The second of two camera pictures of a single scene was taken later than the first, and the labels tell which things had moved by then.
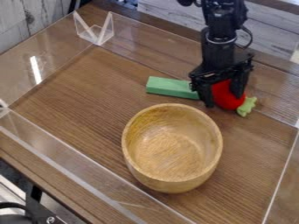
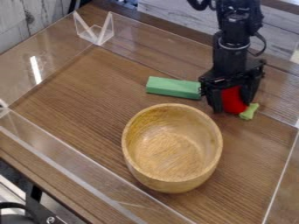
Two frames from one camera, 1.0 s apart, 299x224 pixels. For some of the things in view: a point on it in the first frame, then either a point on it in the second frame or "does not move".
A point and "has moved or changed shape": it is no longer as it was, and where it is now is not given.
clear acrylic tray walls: (99, 119) does not move
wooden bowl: (172, 143) does not move
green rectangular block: (169, 87) does not move
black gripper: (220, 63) → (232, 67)
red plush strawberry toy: (223, 96) has moved or changed shape
